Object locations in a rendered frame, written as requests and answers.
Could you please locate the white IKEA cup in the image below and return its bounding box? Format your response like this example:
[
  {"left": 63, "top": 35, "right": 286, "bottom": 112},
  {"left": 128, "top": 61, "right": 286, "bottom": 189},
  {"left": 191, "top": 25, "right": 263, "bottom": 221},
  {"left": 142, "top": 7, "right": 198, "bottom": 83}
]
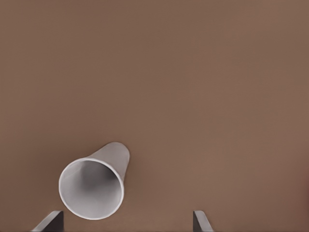
[{"left": 58, "top": 142, "right": 130, "bottom": 220}]

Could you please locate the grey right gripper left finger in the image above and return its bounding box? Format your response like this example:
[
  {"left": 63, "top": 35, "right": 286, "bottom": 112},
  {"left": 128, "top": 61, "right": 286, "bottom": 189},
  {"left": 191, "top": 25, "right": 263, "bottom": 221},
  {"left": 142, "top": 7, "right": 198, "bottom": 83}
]
[{"left": 30, "top": 210, "right": 64, "bottom": 232}]

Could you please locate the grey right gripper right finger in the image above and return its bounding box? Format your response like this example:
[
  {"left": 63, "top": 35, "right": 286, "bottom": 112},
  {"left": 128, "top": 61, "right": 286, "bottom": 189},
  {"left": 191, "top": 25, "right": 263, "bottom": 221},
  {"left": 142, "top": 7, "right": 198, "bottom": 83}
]
[{"left": 193, "top": 210, "right": 215, "bottom": 232}]

